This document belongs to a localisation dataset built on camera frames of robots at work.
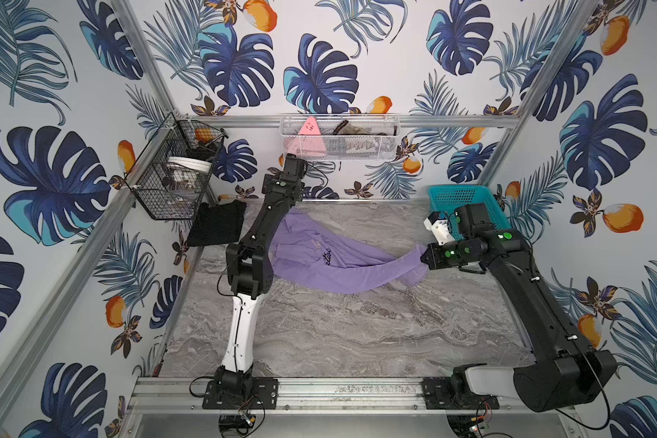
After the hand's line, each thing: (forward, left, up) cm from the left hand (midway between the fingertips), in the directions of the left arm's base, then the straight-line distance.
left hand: (280, 181), depth 97 cm
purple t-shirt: (-16, -13, -21) cm, 29 cm away
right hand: (-28, -47, 0) cm, 55 cm away
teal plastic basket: (+14, -67, -17) cm, 71 cm away
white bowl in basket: (-11, +22, +14) cm, 29 cm away
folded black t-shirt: (0, +30, -25) cm, 39 cm away
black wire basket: (-8, +34, +5) cm, 35 cm away
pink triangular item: (+4, -10, +14) cm, 17 cm away
